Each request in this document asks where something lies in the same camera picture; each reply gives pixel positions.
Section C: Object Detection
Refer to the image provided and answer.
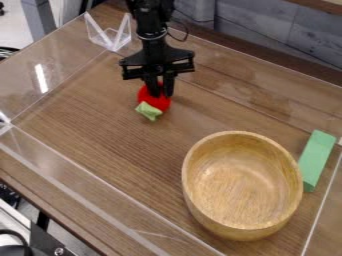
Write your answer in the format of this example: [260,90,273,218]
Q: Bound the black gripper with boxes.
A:
[119,46,196,98]

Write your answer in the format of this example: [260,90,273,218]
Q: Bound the red plush strawberry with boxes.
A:
[135,85,172,121]

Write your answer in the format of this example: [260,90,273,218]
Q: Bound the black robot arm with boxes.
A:
[119,0,196,98]

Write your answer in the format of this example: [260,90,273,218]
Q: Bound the grey table leg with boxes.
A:
[21,0,58,41]

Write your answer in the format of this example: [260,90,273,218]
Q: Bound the wooden bowl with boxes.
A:
[182,131,304,241]

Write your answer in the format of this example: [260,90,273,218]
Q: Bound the green rectangular block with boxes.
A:
[298,130,337,192]

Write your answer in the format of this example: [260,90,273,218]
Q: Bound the black equipment with screw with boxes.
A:
[30,224,78,256]

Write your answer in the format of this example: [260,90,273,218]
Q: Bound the black cable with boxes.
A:
[166,19,192,44]

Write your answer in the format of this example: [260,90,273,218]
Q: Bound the clear acrylic enclosure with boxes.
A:
[0,6,342,256]

